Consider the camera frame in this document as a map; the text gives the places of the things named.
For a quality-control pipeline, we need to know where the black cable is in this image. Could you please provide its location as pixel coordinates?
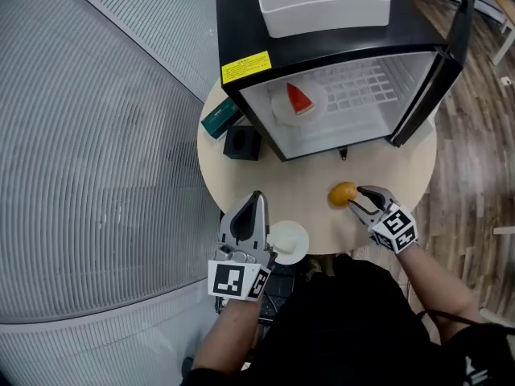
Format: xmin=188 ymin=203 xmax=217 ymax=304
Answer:
xmin=418 ymin=310 xmax=484 ymax=327

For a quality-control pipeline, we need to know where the white tissue box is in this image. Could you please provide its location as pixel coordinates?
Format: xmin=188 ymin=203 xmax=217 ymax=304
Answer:
xmin=257 ymin=0 xmax=392 ymax=39

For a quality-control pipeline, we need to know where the yellow warning sticker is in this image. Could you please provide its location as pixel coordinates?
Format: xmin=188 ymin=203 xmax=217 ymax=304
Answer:
xmin=220 ymin=50 xmax=271 ymax=86

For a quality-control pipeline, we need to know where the red watermelon slice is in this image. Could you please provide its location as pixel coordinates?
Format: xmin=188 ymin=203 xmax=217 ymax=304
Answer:
xmin=286 ymin=81 xmax=315 ymax=116

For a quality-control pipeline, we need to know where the white round plate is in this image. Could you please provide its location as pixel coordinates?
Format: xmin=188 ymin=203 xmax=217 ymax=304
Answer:
xmin=270 ymin=79 xmax=329 ymax=127
xmin=267 ymin=220 xmax=310 ymax=265

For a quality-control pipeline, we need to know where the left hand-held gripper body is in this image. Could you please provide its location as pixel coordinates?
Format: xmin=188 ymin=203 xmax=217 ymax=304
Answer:
xmin=207 ymin=244 xmax=278 ymax=302

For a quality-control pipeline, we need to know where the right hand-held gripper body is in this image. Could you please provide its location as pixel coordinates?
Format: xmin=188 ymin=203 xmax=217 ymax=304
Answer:
xmin=367 ymin=201 xmax=420 ymax=256

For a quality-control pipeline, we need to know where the person's left forearm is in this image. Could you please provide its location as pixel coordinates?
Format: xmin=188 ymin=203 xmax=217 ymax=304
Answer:
xmin=192 ymin=298 xmax=266 ymax=377

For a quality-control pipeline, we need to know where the person's right forearm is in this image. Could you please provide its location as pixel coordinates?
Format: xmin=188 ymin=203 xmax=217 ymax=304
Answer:
xmin=396 ymin=241 xmax=484 ymax=345

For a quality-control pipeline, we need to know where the black floor crate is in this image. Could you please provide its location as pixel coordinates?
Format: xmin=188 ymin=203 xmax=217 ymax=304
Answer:
xmin=257 ymin=263 xmax=298 ymax=331

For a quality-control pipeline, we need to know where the person's black clothing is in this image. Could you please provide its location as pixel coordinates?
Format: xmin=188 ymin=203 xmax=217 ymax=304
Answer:
xmin=188 ymin=253 xmax=515 ymax=386

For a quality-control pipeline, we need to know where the black cube holder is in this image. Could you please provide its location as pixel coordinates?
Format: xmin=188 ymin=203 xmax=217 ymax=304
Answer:
xmin=223 ymin=125 xmax=262 ymax=161

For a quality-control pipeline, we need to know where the dark green box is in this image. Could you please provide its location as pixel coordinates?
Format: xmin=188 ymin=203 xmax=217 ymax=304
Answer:
xmin=200 ymin=96 xmax=245 ymax=140

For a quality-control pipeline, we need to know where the orange fruit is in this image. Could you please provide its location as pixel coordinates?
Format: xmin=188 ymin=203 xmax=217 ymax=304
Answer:
xmin=328 ymin=181 xmax=359 ymax=207

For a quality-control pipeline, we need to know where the black mini fridge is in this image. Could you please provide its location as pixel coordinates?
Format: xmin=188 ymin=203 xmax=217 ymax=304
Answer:
xmin=216 ymin=0 xmax=480 ymax=163

